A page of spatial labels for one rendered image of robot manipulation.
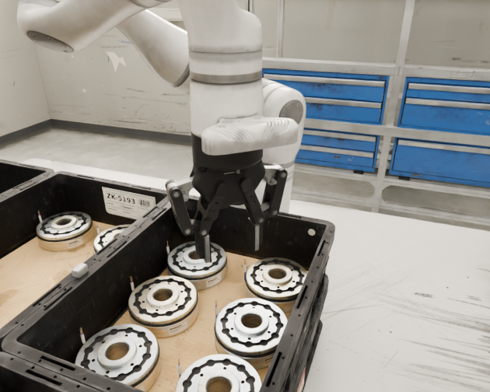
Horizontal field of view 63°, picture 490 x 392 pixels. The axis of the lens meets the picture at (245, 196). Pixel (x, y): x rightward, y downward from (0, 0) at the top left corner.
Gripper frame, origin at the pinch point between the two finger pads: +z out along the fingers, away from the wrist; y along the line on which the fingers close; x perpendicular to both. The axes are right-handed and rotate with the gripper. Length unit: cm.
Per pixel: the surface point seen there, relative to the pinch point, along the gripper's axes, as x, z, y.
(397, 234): -29, 30, -58
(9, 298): -23.4, 17.3, 29.4
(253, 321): -1.3, 15.3, -3.9
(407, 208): -115, 88, -157
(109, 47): -360, 16, -23
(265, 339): 3.3, 14.1, -3.5
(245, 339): 2.3, 14.1, -1.1
